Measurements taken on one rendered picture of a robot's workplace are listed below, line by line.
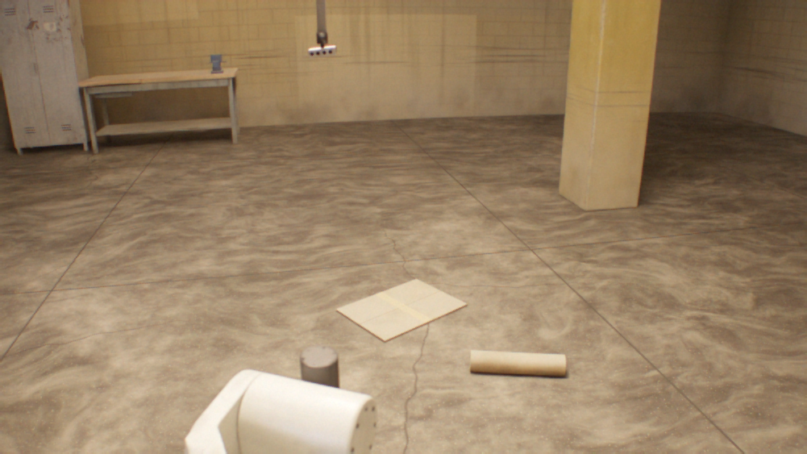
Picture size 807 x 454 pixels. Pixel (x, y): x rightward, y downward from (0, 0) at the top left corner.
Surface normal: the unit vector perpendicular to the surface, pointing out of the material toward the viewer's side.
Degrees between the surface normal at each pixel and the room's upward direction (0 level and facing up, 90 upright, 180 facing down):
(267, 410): 43
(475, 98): 90
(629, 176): 90
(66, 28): 90
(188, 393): 0
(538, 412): 0
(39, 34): 90
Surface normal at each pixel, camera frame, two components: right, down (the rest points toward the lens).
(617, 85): 0.21, 0.34
